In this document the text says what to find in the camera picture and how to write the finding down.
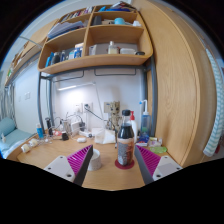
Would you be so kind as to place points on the white charger block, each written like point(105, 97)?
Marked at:
point(75, 127)

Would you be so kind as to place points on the small blue bottle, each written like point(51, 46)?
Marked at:
point(39, 131)

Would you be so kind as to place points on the green-white striped towel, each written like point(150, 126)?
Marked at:
point(215, 116)

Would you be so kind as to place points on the small white oval case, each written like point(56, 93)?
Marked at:
point(81, 140)

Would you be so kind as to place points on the white crumpled tissue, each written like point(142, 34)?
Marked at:
point(105, 136)

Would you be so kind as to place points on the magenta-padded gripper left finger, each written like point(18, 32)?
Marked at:
point(60, 166)

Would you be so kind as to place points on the wooden tree figurine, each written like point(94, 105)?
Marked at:
point(115, 116)

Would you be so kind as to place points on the wooden wardrobe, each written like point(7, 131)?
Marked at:
point(176, 83)

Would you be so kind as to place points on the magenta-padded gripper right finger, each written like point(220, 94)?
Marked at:
point(165, 166)

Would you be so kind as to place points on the wooden shelf unit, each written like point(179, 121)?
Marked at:
point(110, 35)

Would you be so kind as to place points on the blue flat packet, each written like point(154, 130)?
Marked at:
point(142, 140)

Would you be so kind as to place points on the dark cola plastic bottle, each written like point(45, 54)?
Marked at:
point(125, 146)

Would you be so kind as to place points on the white wall socket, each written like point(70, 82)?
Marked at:
point(87, 107)

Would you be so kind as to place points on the slim black bottle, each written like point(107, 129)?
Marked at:
point(49, 126)

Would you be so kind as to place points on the white power strip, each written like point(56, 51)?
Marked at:
point(86, 134)

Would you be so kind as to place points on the blue spray bottle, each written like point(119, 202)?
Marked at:
point(145, 121)

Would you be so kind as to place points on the light blue pillow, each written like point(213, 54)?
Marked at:
point(7, 126)

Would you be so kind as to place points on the small black jar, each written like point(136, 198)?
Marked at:
point(65, 136)

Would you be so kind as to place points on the white light bar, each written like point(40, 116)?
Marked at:
point(70, 87)

